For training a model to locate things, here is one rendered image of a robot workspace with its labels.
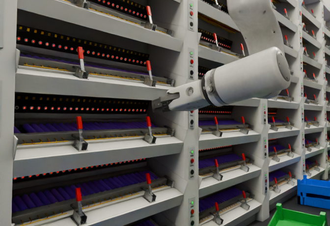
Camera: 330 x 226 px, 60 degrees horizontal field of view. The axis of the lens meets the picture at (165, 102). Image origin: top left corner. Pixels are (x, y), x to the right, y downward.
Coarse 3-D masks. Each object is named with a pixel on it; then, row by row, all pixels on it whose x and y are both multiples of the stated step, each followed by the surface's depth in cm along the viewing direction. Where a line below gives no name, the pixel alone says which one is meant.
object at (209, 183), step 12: (204, 156) 146; (216, 156) 152; (228, 156) 158; (240, 156) 167; (252, 156) 162; (204, 168) 130; (216, 168) 136; (228, 168) 145; (240, 168) 149; (252, 168) 155; (204, 180) 123; (216, 180) 127; (228, 180) 132; (240, 180) 142; (204, 192) 118
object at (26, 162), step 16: (176, 128) 110; (16, 144) 62; (32, 144) 72; (96, 144) 83; (112, 144) 86; (128, 144) 90; (144, 144) 94; (160, 144) 98; (176, 144) 105; (16, 160) 63; (32, 160) 66; (48, 160) 69; (64, 160) 72; (80, 160) 76; (96, 160) 80; (112, 160) 84; (128, 160) 89; (16, 176) 64
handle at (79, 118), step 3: (78, 117) 78; (81, 117) 79; (78, 120) 78; (81, 120) 79; (78, 123) 78; (81, 123) 78; (78, 126) 78; (81, 126) 78; (81, 129) 78; (81, 132) 78; (81, 135) 77; (81, 138) 77; (81, 141) 77
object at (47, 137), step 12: (36, 132) 74; (48, 132) 76; (60, 132) 79; (72, 132) 81; (84, 132) 83; (96, 132) 86; (108, 132) 90; (120, 132) 93; (132, 132) 97; (144, 132) 102; (156, 132) 106
